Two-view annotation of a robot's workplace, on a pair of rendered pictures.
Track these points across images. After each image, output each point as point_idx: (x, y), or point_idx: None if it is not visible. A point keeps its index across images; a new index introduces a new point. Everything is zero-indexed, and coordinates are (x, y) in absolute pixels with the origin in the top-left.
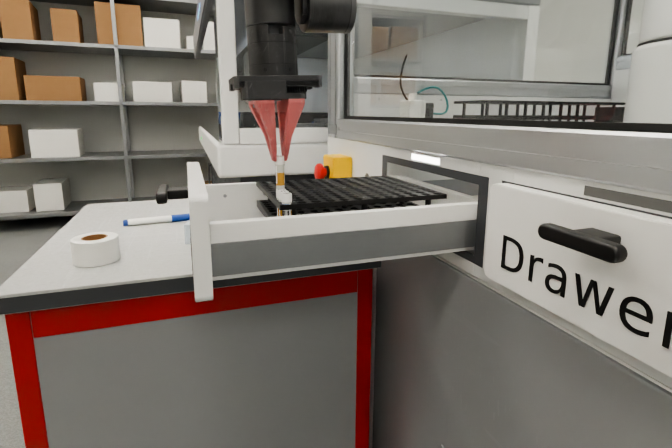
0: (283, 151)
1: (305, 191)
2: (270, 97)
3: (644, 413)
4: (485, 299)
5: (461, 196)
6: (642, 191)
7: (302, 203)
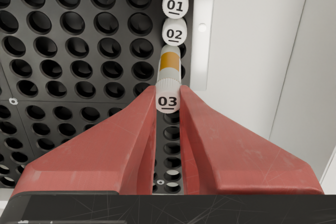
0: (155, 108)
1: (105, 90)
2: (244, 201)
3: None
4: None
5: None
6: None
7: None
